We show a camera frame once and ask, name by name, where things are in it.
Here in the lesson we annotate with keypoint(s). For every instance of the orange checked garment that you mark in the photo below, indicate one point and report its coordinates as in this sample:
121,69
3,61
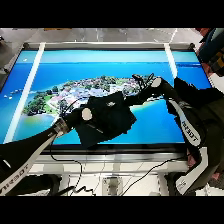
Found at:
219,63

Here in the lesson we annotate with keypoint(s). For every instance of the dark teal garment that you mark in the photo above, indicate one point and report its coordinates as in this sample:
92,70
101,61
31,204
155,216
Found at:
213,46

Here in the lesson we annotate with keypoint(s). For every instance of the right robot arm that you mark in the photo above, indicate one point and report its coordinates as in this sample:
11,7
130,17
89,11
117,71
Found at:
190,126

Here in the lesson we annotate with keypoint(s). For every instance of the red patterned garment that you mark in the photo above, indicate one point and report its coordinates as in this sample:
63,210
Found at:
216,182

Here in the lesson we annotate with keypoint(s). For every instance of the dark blue jeans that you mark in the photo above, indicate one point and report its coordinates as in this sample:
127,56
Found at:
106,121

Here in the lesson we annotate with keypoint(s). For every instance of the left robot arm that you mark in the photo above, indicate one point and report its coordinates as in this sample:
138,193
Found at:
26,156

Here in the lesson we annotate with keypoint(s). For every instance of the black garment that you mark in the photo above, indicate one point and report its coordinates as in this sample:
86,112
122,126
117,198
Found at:
193,90

